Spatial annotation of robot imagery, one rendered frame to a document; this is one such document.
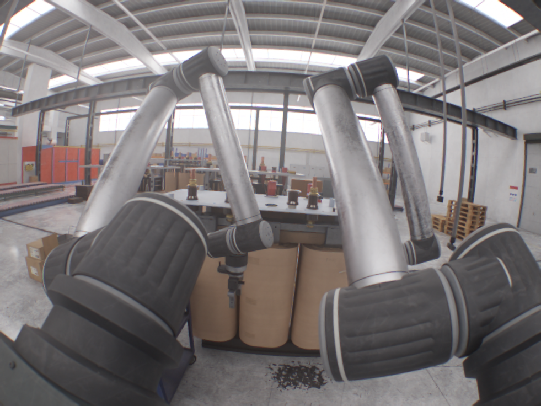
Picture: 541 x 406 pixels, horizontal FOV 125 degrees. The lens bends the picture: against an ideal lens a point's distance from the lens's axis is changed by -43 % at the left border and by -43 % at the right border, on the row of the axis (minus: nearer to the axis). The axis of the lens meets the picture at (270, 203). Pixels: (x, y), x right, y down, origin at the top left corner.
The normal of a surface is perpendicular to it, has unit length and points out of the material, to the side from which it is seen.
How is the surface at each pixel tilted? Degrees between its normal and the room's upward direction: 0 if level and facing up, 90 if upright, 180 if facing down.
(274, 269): 90
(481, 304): 61
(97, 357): 45
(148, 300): 57
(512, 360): 65
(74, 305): 94
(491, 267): 30
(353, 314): 41
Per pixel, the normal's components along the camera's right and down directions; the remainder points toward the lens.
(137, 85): -0.04, 0.14
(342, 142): -0.57, -0.47
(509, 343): -0.87, -0.45
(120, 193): 0.82, -0.33
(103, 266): 0.11, -0.77
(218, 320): 0.21, 0.15
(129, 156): 0.67, -0.43
